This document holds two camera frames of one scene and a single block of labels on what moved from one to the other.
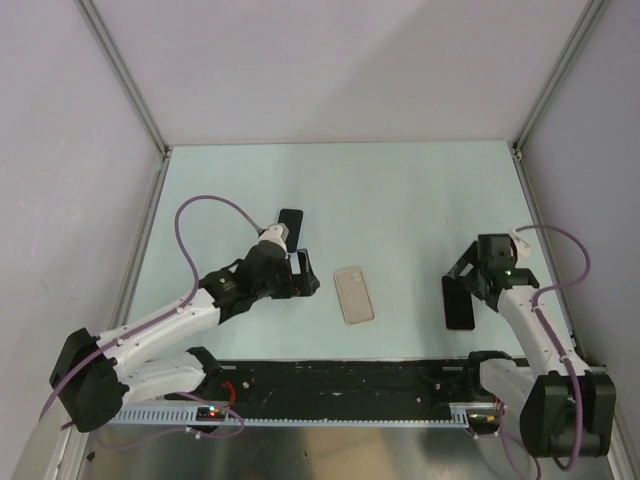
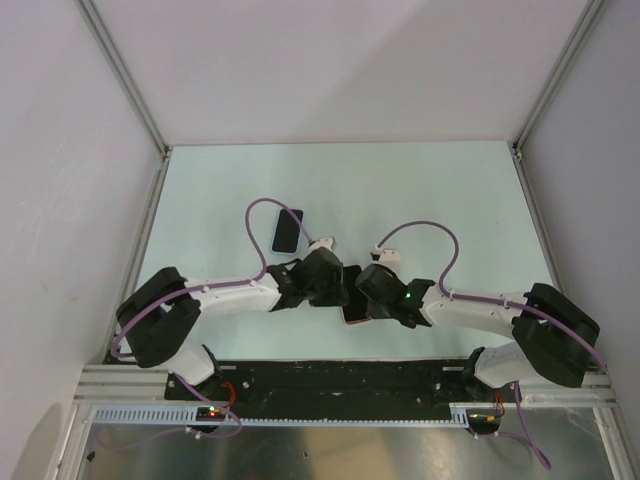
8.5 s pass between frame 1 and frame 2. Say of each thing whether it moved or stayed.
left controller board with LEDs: stayed
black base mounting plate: stayed
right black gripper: moved
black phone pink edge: moved
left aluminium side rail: stayed
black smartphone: stayed
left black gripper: moved
